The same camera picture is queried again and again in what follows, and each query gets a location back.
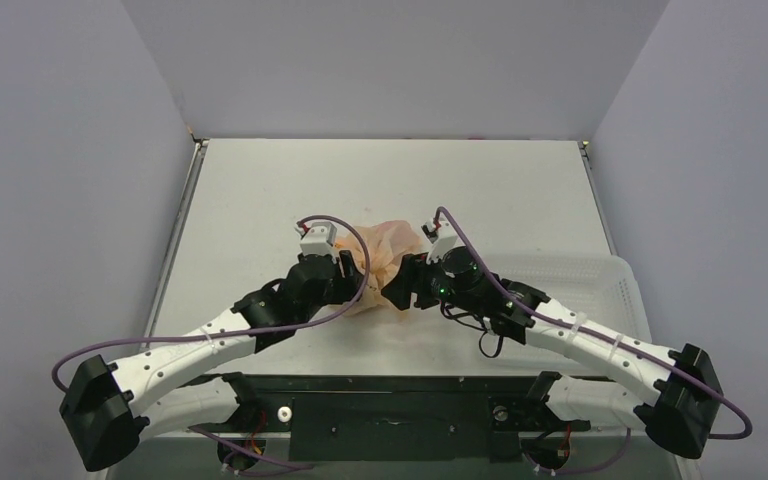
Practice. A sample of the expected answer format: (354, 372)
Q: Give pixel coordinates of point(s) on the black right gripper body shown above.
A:
(411, 279)

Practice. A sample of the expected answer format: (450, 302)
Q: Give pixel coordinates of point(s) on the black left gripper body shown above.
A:
(339, 289)

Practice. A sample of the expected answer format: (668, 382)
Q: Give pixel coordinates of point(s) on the white perforated plastic tray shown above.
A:
(601, 286)

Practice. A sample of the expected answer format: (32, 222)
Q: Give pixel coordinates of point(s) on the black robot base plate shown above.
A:
(401, 418)

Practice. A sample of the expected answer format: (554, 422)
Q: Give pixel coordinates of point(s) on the orange translucent plastic bag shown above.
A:
(387, 242)

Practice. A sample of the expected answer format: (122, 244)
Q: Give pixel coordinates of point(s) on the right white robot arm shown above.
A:
(671, 395)

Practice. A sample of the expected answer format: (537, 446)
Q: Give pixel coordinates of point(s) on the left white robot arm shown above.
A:
(106, 403)

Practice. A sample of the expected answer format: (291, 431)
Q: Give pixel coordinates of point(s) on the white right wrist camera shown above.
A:
(442, 237)

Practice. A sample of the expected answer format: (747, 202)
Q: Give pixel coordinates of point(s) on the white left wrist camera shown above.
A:
(318, 239)

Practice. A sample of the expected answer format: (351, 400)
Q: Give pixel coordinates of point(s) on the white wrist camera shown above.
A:
(442, 237)
(318, 239)

